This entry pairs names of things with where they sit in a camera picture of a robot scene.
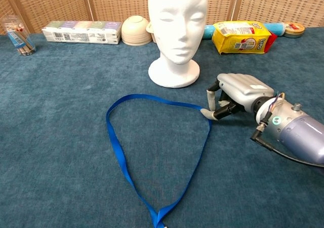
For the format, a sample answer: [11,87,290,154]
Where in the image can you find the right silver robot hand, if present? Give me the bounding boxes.
[200,73,275,121]

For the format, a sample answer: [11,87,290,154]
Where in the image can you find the blue lanyard with white badge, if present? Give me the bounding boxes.
[105,93,213,228]

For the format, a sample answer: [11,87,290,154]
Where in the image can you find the yellow snack bag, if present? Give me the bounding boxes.
[211,21,278,55]

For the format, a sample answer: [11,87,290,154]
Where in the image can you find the light blue rolled tube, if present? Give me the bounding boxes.
[202,22,287,40]

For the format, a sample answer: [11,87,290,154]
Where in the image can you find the white foam mannequin head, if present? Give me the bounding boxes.
[147,0,209,89]

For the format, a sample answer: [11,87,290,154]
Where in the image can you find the beige lunch box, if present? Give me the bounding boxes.
[146,21,157,43]

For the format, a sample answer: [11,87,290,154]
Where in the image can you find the beige upturned bowl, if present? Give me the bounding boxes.
[121,15,152,46]

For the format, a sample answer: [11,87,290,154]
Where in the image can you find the wicker folding screen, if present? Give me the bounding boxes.
[0,0,324,35]

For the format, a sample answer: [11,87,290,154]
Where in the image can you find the pastel tissue multipack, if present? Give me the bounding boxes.
[42,20,123,45]

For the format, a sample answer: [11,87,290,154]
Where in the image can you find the teal tablecloth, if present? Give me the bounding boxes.
[0,26,324,228]

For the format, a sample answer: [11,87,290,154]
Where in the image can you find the clear jar of pencils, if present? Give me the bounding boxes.
[1,15,36,57]

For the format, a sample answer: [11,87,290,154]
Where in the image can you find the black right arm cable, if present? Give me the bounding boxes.
[250,123,324,168]

